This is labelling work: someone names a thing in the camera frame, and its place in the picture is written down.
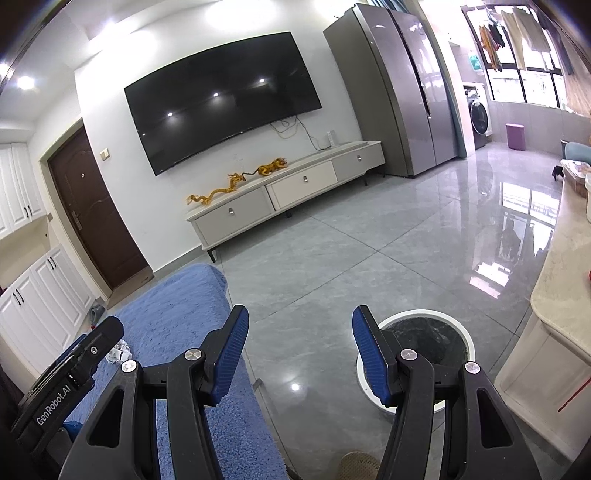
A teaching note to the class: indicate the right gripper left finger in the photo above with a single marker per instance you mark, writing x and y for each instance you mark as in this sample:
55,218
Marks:
118,440

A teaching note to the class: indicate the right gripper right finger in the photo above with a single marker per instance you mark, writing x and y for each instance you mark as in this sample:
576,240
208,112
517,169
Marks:
481,438

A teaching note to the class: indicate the white printed plastic bag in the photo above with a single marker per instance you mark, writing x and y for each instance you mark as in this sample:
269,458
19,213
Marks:
119,354

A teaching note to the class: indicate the white round trash bin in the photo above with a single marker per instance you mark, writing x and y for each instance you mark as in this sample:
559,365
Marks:
415,350

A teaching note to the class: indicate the blue fluffy rug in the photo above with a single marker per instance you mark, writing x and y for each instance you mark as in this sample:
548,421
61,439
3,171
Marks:
172,317

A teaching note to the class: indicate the grey slippers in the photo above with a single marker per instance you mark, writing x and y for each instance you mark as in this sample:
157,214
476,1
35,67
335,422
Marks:
95,313

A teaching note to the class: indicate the beige marble counter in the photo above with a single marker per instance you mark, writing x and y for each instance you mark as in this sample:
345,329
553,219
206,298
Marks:
546,379

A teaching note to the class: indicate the white TV cabinet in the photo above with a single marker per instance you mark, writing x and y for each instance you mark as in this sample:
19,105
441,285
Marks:
263,198

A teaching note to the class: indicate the golden dragon ornament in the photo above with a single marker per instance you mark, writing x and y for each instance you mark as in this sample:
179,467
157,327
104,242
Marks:
234,181

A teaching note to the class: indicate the brown entrance door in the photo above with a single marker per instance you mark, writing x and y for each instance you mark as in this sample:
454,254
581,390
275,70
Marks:
92,212

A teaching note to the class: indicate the golden tiger ornament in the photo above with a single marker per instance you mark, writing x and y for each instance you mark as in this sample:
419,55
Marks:
269,168

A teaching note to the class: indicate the washing machine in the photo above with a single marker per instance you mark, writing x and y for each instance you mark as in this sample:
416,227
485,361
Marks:
479,113

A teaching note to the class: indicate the grey double door refrigerator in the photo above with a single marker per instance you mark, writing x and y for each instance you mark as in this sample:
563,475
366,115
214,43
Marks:
396,87

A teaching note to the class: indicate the hanging clothes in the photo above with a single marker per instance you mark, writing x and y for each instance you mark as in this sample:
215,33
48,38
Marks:
511,38

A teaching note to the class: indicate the white wall cabinets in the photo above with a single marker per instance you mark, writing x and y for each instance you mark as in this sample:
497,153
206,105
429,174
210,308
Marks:
44,308

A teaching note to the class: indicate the wall mounted black television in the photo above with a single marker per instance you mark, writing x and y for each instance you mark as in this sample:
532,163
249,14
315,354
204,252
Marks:
211,96

